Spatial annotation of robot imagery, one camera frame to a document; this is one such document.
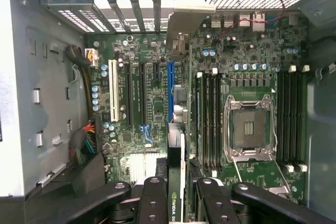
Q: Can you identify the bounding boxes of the silver chipset heat sink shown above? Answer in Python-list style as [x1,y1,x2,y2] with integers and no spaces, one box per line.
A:
[128,152,160,184]

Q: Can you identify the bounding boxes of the metal CPU socket cover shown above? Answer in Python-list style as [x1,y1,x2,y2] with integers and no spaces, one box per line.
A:
[232,155,291,200]

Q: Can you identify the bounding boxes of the black plastic shroud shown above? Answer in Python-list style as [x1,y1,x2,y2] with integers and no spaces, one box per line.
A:
[25,153,108,224]

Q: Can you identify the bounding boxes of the green RAM stick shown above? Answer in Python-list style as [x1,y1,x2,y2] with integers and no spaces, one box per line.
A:
[195,72,204,170]

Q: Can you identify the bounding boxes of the green motherboard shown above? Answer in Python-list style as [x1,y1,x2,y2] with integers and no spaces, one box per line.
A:
[86,11,310,205]

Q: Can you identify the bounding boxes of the black long expansion slot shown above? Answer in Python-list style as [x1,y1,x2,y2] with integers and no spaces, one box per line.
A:
[138,62,148,128]
[123,62,134,128]

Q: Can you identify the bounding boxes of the white PCI expansion slot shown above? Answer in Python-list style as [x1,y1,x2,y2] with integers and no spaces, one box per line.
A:
[108,59,121,123]

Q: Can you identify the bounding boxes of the blue expansion slot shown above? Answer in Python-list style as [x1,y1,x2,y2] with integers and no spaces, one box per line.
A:
[166,61,175,124]

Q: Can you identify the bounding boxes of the black short expansion slot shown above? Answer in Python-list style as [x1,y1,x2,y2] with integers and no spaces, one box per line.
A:
[153,63,161,82]

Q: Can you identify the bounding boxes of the dark grey open PC case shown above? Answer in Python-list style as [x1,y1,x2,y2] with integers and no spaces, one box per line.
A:
[0,0,336,224]

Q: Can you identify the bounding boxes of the white power connector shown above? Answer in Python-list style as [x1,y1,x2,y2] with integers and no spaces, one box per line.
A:
[84,47,100,68]

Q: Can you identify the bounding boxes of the silver rear port housing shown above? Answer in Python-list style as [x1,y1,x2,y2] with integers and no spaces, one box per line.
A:
[251,10,267,32]
[223,14,236,28]
[211,14,223,28]
[237,13,252,28]

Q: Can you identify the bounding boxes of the blue disk wire ports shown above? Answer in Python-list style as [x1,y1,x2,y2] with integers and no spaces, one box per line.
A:
[140,125,154,144]

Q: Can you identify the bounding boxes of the silver wire locking lever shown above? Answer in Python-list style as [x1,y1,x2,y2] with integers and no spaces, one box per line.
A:
[274,158,291,194]

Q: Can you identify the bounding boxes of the CPU socket with metal frame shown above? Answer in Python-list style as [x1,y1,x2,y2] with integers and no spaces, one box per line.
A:
[225,93,278,164]

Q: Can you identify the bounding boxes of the coloured power wire bundle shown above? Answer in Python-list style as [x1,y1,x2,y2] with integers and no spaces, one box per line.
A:
[68,122,97,166]

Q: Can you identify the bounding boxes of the black sleeved power cable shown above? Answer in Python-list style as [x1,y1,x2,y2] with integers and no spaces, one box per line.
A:
[65,45,92,116]

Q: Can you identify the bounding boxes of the red and black twisted wire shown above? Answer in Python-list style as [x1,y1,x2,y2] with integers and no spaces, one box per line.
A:
[214,0,287,48]

